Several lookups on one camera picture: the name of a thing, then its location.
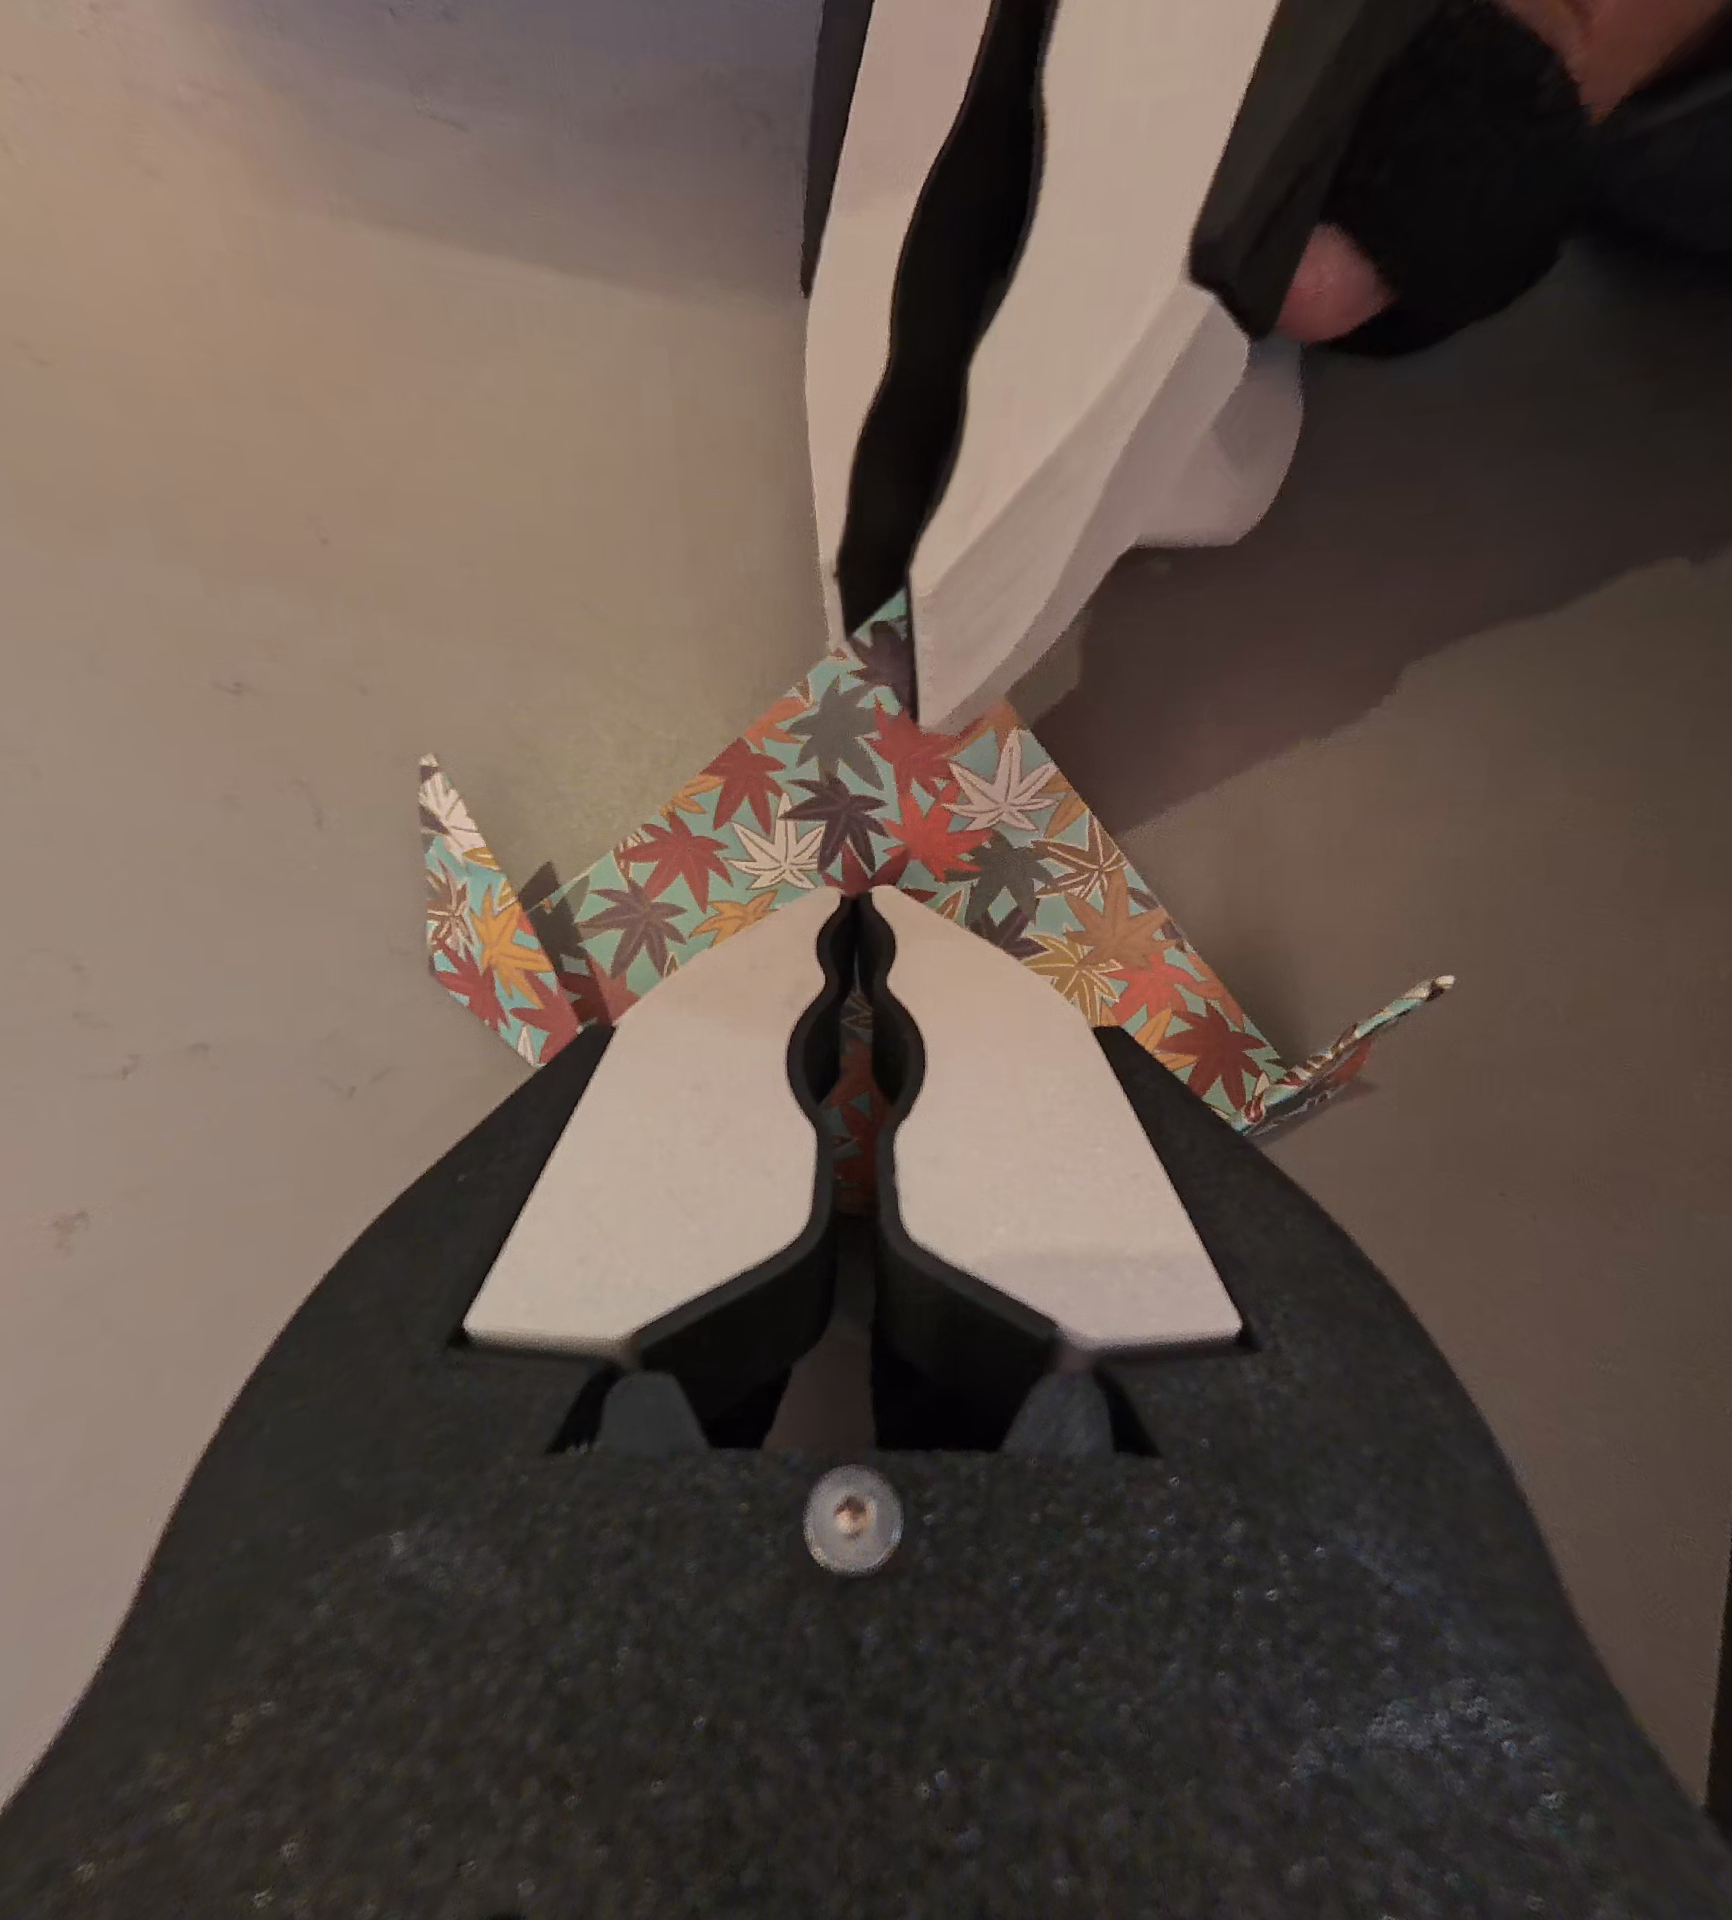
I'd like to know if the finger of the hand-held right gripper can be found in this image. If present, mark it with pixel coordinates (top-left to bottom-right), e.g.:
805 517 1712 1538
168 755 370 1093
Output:
873 0 1312 738
801 0 1027 643

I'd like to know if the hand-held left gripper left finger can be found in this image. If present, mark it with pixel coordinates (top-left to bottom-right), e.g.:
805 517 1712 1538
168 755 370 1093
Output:
460 892 869 1452

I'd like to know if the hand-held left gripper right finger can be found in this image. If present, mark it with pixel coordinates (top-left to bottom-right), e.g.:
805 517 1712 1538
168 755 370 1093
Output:
860 888 1246 1452

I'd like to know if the leaf-patterned teal origami paper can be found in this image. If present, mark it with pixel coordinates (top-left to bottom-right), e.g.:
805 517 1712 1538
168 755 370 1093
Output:
417 587 1457 1217

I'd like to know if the person's right hand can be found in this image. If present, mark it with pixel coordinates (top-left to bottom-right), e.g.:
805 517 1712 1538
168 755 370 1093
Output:
1287 0 1730 343

